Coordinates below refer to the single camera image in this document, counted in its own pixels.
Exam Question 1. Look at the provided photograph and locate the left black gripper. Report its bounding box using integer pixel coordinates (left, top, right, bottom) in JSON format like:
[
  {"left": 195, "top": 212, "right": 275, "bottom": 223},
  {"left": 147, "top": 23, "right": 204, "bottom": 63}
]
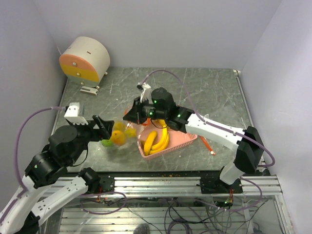
[{"left": 67, "top": 114, "right": 114, "bottom": 163}]

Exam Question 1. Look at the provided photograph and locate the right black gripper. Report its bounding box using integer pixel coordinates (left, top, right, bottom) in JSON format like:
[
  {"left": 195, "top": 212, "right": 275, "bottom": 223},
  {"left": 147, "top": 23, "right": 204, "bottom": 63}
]
[{"left": 123, "top": 96, "right": 167, "bottom": 125}]

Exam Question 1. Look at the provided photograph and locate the yellow toy mango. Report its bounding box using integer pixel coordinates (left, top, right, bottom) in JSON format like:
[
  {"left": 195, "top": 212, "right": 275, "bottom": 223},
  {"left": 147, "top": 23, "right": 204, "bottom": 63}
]
[{"left": 110, "top": 130, "right": 126, "bottom": 146}]

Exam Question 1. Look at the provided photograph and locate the green round toy fruit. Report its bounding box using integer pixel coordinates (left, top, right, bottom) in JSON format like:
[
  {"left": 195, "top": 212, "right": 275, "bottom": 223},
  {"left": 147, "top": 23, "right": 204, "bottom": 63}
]
[{"left": 101, "top": 139, "right": 114, "bottom": 147}]

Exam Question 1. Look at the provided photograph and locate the clear zip bag red zipper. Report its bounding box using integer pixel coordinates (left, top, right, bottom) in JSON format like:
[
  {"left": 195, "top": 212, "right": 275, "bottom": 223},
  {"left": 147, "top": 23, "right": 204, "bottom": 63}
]
[{"left": 101, "top": 118, "right": 151, "bottom": 148}]

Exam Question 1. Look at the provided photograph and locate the pink plastic basket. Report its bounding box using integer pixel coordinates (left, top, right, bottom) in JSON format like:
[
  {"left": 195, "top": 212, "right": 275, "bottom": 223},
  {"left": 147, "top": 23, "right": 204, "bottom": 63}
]
[{"left": 137, "top": 124, "right": 197, "bottom": 160}]

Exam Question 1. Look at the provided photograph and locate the yellow starfruit slice toy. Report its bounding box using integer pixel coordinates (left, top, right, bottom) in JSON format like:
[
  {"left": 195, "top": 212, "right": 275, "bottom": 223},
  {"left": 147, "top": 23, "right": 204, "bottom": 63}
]
[{"left": 113, "top": 121, "right": 126, "bottom": 132}]

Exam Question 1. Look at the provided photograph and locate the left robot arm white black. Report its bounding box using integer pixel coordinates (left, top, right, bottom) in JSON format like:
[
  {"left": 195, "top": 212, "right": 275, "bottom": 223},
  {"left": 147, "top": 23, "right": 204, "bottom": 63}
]
[{"left": 0, "top": 116, "right": 114, "bottom": 234}]

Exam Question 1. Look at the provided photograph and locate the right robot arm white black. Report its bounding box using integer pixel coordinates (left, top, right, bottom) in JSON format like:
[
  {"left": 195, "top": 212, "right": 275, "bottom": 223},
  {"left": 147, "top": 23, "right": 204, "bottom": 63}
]
[{"left": 123, "top": 87, "right": 264, "bottom": 194}]

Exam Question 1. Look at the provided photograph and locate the white metal latch piece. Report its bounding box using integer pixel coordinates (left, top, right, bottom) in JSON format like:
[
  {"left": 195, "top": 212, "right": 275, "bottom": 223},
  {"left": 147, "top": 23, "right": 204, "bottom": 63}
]
[{"left": 80, "top": 86, "right": 98, "bottom": 96}]

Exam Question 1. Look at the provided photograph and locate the yellow toy banana bunch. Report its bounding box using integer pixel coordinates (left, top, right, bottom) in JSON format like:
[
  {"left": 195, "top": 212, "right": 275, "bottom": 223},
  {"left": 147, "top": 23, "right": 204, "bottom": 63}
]
[{"left": 141, "top": 119, "right": 170, "bottom": 156}]

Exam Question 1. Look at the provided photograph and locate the round cream drawer box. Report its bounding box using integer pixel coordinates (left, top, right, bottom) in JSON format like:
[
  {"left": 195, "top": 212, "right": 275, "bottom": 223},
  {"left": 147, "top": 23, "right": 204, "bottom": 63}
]
[{"left": 59, "top": 36, "right": 111, "bottom": 88}]

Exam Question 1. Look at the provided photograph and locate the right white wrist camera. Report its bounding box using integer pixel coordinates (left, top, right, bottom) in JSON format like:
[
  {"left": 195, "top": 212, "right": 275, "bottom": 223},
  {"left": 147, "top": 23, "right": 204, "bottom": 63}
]
[{"left": 136, "top": 82, "right": 151, "bottom": 103}]

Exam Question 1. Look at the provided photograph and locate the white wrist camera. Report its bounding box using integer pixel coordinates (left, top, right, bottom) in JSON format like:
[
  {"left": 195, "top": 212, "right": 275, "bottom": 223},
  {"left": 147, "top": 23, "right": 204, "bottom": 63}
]
[
  {"left": 64, "top": 102, "right": 89, "bottom": 125},
  {"left": 136, "top": 82, "right": 151, "bottom": 103}
]

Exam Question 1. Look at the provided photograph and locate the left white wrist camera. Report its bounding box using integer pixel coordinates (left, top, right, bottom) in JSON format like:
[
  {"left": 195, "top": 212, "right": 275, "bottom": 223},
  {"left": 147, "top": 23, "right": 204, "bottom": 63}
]
[{"left": 64, "top": 102, "right": 89, "bottom": 125}]

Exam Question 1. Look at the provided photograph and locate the aluminium mounting rail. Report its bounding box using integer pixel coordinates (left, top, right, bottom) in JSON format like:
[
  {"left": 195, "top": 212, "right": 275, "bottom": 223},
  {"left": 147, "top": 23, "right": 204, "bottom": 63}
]
[{"left": 43, "top": 175, "right": 283, "bottom": 195}]

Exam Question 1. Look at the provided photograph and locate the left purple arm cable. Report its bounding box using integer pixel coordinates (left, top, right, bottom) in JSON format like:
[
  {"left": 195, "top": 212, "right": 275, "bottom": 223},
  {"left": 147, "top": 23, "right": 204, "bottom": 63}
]
[{"left": 0, "top": 106, "right": 66, "bottom": 225}]

